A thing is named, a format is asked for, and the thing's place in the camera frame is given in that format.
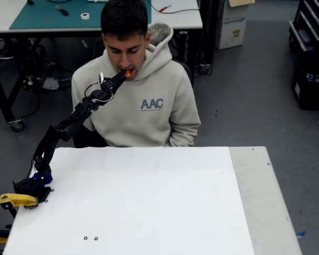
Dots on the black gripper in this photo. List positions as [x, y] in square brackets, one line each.
[114, 81]

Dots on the small orange snack piece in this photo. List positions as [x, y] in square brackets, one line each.
[128, 73]

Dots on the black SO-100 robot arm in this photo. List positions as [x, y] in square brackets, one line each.
[46, 146]

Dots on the man's left forearm beige sleeve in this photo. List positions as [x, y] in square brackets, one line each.
[186, 132]

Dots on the man in beige hoodie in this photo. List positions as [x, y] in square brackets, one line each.
[143, 111]

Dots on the crumpled white plastic bag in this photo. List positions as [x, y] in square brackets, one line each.
[51, 83]

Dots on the white tape roll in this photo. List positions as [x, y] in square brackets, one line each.
[85, 15]

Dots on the green cutting mat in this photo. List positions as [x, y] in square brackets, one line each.
[55, 18]

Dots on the grey caster wheel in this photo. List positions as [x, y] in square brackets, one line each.
[17, 125]

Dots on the white cardboard box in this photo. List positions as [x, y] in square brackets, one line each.
[232, 29]

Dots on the large white paper sheet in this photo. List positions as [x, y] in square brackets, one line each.
[138, 207]

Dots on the brown cardboard flap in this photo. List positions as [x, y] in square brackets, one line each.
[240, 2]

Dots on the black storage crate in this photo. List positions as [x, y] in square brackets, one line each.
[311, 93]

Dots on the black shelving rack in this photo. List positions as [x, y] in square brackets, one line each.
[311, 24]

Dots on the blue tape scrap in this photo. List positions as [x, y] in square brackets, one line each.
[301, 233]

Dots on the small white wrist camera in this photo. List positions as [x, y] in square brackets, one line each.
[101, 77]

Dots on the grey workbench with black frame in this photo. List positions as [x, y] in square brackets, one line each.
[180, 21]

